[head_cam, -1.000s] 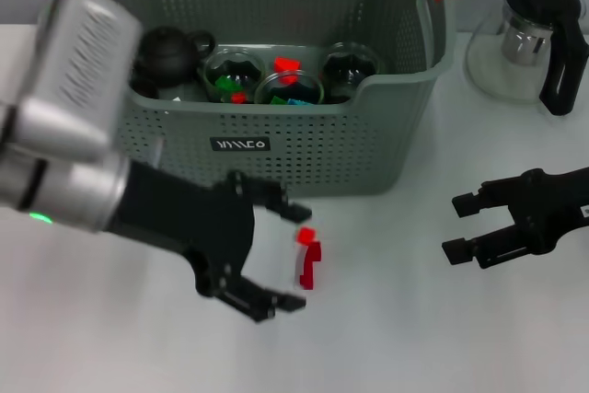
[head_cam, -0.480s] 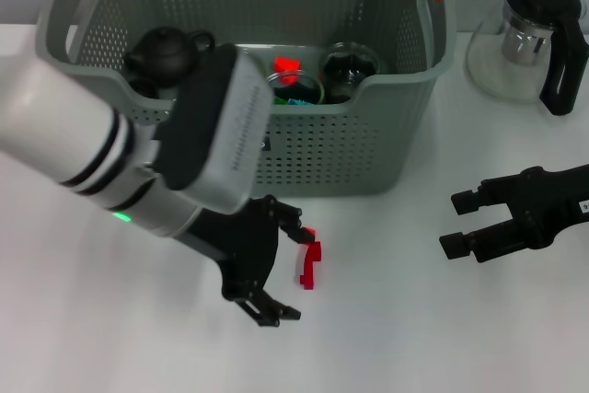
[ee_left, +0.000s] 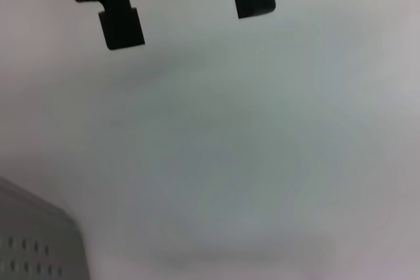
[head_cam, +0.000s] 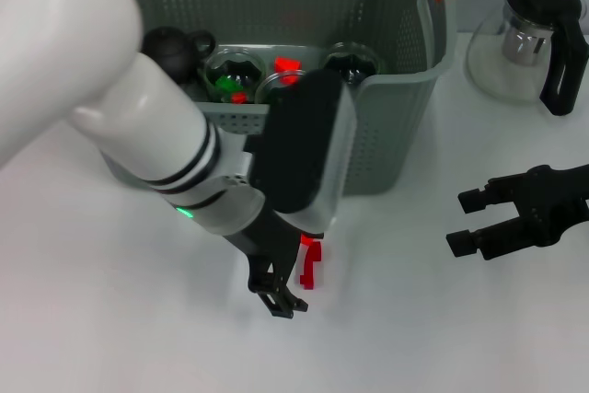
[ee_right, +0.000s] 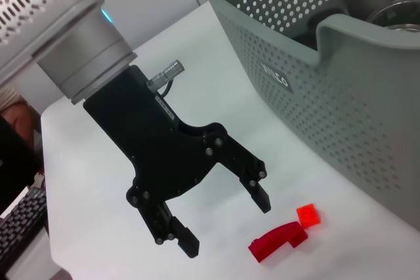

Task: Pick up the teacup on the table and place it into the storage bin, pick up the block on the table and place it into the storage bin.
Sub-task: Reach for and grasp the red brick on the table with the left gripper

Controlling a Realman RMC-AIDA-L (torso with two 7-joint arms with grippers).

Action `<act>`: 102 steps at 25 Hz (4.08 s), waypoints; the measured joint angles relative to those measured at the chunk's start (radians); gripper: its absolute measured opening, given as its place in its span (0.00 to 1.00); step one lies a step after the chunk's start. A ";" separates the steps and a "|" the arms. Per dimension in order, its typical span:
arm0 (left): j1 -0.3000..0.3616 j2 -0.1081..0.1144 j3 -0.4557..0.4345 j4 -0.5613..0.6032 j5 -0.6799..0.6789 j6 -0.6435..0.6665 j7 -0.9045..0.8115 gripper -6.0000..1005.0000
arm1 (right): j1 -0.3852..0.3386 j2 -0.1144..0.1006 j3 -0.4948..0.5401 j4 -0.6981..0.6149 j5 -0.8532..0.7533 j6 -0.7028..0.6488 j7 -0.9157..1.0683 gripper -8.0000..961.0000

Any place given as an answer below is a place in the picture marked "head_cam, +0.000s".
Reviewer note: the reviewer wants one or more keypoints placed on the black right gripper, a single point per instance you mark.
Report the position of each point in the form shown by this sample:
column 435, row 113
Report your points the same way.
column 557, row 204

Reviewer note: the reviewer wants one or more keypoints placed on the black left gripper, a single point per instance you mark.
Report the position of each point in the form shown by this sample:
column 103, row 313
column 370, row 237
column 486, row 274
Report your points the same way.
column 271, row 246

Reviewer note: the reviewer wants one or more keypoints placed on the dark red curved brick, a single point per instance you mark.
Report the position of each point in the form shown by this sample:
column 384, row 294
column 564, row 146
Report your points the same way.
column 310, row 264

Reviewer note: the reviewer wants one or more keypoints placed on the glass teacup black sleeve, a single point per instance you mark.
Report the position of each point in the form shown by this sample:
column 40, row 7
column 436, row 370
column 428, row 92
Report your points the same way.
column 276, row 84
column 239, row 66
column 349, row 64

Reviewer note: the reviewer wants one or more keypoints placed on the small red square brick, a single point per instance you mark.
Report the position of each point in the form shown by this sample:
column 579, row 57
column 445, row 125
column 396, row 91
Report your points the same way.
column 238, row 98

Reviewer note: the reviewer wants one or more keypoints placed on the green arch brick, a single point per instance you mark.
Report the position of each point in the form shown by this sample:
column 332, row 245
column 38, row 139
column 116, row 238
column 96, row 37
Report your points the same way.
column 227, row 84

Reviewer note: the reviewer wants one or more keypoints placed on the red slope brick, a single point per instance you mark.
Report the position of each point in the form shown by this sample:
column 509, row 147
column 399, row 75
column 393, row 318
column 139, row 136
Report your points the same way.
column 286, row 64

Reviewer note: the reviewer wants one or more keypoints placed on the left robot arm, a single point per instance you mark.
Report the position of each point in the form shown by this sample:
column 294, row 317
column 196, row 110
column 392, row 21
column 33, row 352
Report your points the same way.
column 92, row 66

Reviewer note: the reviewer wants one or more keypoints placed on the grey perforated storage bin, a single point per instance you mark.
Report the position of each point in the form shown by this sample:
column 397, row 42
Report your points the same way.
column 382, row 135

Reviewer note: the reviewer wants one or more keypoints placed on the glass pitcher black lid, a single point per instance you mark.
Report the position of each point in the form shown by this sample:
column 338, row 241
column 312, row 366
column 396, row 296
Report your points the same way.
column 543, row 2

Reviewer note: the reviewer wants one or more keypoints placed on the black clay teapot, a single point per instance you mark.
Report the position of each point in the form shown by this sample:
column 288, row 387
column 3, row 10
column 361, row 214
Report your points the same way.
column 170, row 50

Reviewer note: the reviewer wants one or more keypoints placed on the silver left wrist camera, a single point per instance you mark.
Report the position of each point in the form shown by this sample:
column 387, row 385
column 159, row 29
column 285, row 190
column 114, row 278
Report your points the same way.
column 303, row 149

